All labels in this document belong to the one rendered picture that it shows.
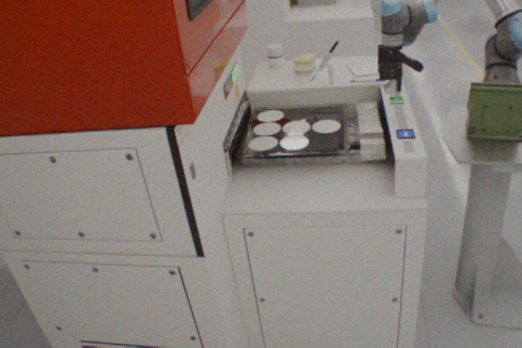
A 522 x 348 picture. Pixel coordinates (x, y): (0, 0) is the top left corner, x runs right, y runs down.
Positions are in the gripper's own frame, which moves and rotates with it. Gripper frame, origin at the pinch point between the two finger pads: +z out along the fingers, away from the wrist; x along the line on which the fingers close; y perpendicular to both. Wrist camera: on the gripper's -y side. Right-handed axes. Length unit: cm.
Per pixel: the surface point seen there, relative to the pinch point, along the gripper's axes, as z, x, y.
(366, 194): 15.3, 37.7, 13.9
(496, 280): 90, 3, -47
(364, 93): 4.6, -15.1, 11.4
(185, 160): -15, 64, 59
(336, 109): 7.5, -7.9, 23.0
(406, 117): 1.4, 13.4, -1.2
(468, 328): 97, 24, -31
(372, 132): 6.6, 13.3, 10.6
